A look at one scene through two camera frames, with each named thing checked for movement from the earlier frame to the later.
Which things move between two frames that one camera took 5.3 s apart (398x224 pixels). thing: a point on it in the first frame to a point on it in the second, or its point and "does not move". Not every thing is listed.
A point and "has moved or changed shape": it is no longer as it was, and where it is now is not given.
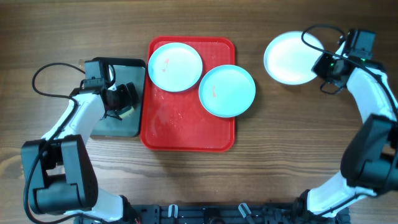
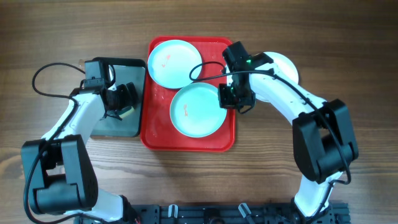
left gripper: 127,101 does not move
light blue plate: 227,91 has moved or changed shape
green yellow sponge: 127,113 does not move
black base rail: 227,214 does not move
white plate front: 289,60 has moved or changed shape
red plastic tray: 178,121 does not move
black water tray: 127,70 does not move
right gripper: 317,68 to 225,102
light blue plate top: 175,67 does not move
